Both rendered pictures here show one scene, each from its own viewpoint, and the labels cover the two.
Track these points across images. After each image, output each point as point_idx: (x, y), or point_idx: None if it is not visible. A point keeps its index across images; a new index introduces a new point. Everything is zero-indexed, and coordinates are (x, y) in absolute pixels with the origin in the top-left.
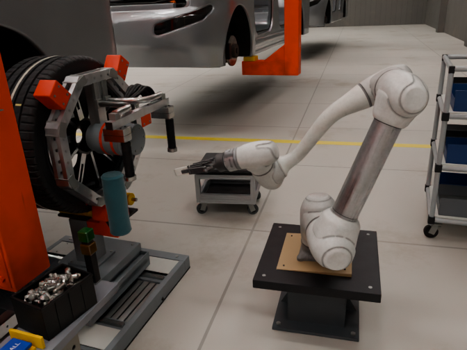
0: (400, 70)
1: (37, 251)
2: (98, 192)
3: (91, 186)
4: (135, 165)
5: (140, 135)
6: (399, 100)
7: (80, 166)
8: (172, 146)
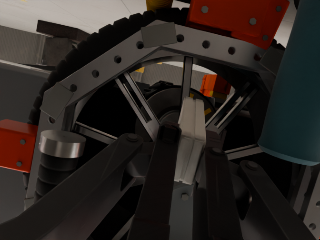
0: None
1: None
2: (244, 68)
3: (204, 60)
4: (108, 58)
5: (176, 235)
6: None
7: (223, 125)
8: (70, 165)
